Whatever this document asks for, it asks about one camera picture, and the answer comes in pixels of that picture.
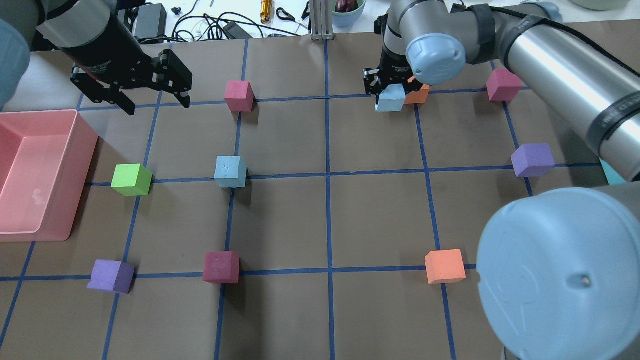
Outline aluminium frame post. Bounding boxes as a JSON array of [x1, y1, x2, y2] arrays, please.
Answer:
[[309, 0, 335, 41]]

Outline orange foam block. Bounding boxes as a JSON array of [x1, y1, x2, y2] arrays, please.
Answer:
[[425, 249, 467, 285], [404, 82, 431, 105]]

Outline black power brick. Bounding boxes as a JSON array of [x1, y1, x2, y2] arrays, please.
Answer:
[[133, 3, 167, 39]]

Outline blue bowl with fruit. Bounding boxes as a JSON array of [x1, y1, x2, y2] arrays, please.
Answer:
[[331, 0, 366, 28]]

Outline purple block near left arm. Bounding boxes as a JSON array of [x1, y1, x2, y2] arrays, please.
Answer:
[[87, 259, 135, 294]]

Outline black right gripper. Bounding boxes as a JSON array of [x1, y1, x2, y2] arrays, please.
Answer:
[[363, 14, 421, 103]]

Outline pink block front corner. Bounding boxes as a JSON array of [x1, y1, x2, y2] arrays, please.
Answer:
[[486, 68, 523, 102]]

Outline pink block front centre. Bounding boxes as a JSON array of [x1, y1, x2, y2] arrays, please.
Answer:
[[224, 80, 255, 113]]

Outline dark pink block far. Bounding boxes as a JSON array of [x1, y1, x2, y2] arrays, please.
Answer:
[[202, 250, 241, 285]]

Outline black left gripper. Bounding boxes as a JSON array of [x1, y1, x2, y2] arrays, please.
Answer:
[[69, 30, 194, 116]]

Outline brass cylinder tool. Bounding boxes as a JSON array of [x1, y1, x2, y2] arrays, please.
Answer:
[[259, 0, 274, 24]]

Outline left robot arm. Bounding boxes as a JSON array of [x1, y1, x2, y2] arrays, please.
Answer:
[[0, 0, 194, 116]]

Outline black handled scissors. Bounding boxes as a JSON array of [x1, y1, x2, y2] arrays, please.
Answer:
[[275, 2, 311, 23]]

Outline light blue block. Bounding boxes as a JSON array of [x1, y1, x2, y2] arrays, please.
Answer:
[[375, 83, 406, 113], [214, 155, 249, 189]]

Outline pink plastic bin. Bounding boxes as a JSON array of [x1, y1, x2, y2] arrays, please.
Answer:
[[0, 109, 98, 243]]

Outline cyan plastic bin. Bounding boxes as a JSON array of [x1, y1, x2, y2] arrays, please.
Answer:
[[599, 158, 627, 186]]

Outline purple block near right arm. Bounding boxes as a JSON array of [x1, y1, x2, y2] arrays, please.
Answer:
[[510, 143, 556, 178]]

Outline orange foam block front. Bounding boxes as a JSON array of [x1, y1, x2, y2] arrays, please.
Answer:
[[404, 82, 431, 105]]

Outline orange foam block far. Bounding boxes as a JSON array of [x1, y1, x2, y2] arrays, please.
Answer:
[[425, 249, 467, 285]]

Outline green foam block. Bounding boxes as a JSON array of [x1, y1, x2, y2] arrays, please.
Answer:
[[110, 163, 153, 197]]

